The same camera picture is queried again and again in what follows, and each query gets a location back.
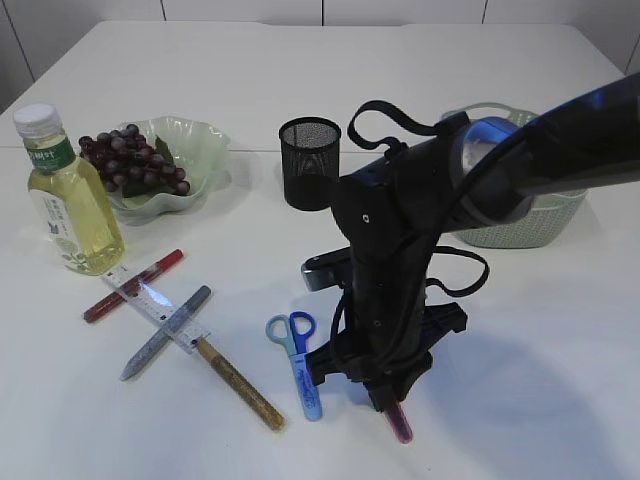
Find pink sheathed scissors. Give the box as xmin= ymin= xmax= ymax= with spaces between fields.
xmin=384 ymin=400 xmax=413 ymax=444

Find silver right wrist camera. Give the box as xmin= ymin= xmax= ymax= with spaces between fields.
xmin=301 ymin=247 xmax=352 ymax=292

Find green plastic basket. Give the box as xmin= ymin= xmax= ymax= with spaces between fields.
xmin=441 ymin=102 xmax=587 ymax=249

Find artificial purple grape bunch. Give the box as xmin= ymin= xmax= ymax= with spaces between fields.
xmin=78 ymin=124 xmax=191 ymax=198

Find gold glitter pen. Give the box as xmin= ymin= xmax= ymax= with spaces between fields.
xmin=192 ymin=336 xmax=286 ymax=432

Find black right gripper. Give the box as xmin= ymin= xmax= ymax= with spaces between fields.
xmin=307 ymin=302 xmax=467 ymax=413

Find green wavy glass plate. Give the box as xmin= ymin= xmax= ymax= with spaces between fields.
xmin=110 ymin=115 xmax=230 ymax=219

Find clear plastic ruler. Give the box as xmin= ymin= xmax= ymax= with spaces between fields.
xmin=101 ymin=265 xmax=212 ymax=354

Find blue sheathed scissors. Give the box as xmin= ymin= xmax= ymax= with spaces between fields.
xmin=265 ymin=311 xmax=323 ymax=421

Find black mesh pen holder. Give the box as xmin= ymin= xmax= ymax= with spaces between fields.
xmin=278 ymin=116 xmax=341 ymax=211

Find silver glitter pen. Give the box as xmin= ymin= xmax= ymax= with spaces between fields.
xmin=120 ymin=286 xmax=212 ymax=381

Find yellow tea bottle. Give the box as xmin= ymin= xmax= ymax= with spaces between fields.
xmin=13 ymin=103 xmax=125 ymax=276

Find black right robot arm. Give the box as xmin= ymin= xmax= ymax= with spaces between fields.
xmin=302 ymin=75 xmax=639 ymax=412

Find red glitter pen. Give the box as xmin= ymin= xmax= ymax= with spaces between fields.
xmin=82 ymin=249 xmax=184 ymax=323

